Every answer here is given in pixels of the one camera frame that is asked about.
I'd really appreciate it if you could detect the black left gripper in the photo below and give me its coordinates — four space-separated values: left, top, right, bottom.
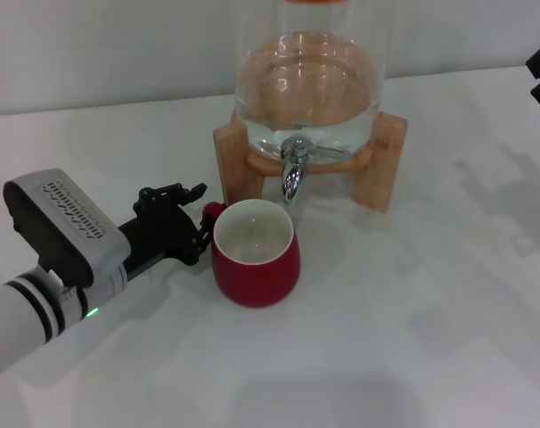
116 181 216 284

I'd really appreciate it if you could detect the red cup white inside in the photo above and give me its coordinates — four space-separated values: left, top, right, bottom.
201 199 302 309

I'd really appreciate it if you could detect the chrome faucet tap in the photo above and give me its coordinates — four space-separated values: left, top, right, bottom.
279 136 354 205

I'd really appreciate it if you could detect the wooden dispenser stand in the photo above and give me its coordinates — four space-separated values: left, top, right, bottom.
212 109 408 218

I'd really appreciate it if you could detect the clear glass water dispenser jar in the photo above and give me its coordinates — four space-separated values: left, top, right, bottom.
233 0 389 164

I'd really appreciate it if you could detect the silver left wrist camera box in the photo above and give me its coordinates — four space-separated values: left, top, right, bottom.
3 168 131 289

